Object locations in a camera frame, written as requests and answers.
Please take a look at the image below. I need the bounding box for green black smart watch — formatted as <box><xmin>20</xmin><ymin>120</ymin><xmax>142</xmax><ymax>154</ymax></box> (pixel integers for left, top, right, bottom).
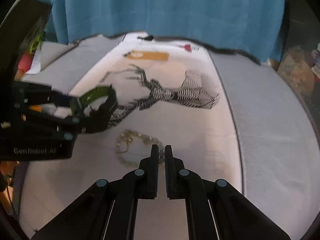
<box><xmin>70</xmin><ymin>86</ymin><xmax>118</xmax><ymax>134</ymax></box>

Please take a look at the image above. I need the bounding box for red flower pot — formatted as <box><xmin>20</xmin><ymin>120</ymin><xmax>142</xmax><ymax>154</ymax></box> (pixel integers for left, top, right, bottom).
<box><xmin>17</xmin><ymin>52</ymin><xmax>34</xmax><ymax>77</ymax></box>

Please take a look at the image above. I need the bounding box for green potted plant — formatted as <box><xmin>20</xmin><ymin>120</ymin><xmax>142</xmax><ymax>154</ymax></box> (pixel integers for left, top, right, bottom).
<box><xmin>26</xmin><ymin>30</ymin><xmax>46</xmax><ymax>55</ymax></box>

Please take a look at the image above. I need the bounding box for grey felt table cloth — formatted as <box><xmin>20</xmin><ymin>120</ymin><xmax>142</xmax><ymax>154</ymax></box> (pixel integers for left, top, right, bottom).
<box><xmin>22</xmin><ymin>33</ymin><xmax>320</xmax><ymax>240</ymax></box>

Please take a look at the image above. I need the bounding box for white printed table runner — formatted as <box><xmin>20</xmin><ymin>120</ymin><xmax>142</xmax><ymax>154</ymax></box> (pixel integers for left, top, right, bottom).
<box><xmin>19</xmin><ymin>34</ymin><xmax>242</xmax><ymax>237</ymax></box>

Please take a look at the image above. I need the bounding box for blue curtain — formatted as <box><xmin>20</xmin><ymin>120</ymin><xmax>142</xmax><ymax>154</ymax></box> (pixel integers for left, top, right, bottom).
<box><xmin>41</xmin><ymin>0</ymin><xmax>285</xmax><ymax>61</ymax></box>

